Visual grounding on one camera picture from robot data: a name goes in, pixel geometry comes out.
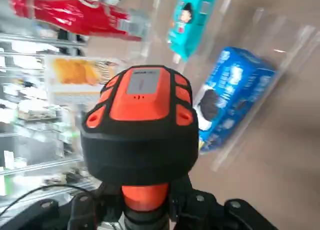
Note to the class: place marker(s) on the teal cartoon snack packet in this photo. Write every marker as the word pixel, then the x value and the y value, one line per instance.
pixel 192 25

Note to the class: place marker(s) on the clear acrylic stepped shelf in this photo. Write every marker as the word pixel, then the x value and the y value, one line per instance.
pixel 287 53

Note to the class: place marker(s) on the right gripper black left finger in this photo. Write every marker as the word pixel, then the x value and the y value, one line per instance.
pixel 75 215

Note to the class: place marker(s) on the red Coca-Cola bottle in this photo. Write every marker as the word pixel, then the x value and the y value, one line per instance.
pixel 62 15

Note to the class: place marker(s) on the orange black barcode scanner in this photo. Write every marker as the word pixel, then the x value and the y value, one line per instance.
pixel 140 140

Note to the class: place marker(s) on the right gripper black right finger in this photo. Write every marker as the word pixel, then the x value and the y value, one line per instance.
pixel 212 215

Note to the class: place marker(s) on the blue Oreo cookie box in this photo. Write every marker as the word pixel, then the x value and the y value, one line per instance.
pixel 237 97

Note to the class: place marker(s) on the white wafer cookie box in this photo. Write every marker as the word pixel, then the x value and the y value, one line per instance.
pixel 75 72

